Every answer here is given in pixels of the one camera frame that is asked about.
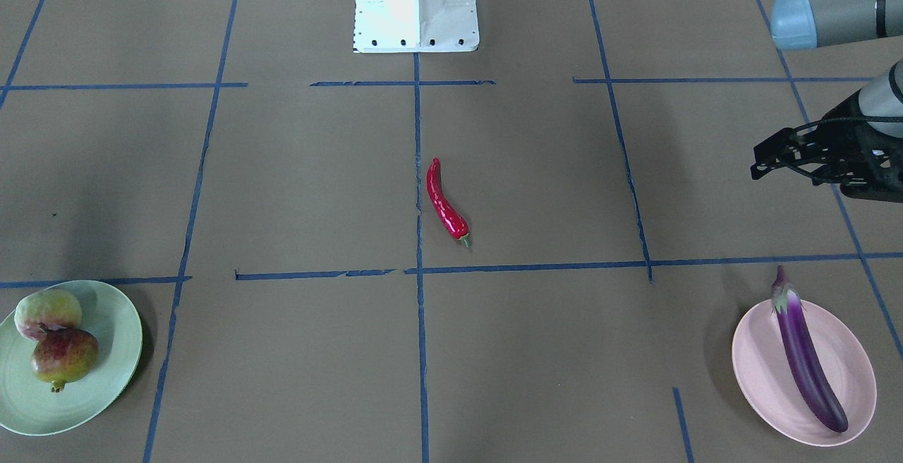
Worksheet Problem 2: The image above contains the red chili pepper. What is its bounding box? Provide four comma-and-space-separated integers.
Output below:
426, 158, 471, 248

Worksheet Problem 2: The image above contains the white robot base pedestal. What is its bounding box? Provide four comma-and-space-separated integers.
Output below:
353, 0, 480, 54

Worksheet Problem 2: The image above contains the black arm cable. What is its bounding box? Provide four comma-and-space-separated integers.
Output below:
790, 116, 903, 188

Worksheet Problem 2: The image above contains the light green plate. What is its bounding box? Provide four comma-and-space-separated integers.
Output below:
1, 279, 144, 436

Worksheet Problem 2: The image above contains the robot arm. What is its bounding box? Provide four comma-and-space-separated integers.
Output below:
749, 0, 902, 203

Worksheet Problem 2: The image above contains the purple eggplant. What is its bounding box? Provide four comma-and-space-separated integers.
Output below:
770, 265, 849, 432

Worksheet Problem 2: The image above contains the pale green peach fruit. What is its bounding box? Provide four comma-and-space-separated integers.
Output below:
13, 289, 82, 342

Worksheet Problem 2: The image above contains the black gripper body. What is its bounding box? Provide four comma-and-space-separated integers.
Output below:
749, 94, 902, 203

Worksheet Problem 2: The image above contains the light pink plate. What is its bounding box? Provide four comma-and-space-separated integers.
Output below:
732, 300, 878, 447

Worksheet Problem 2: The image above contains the red green pomegranate fruit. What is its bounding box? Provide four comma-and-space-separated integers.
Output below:
31, 328, 99, 393

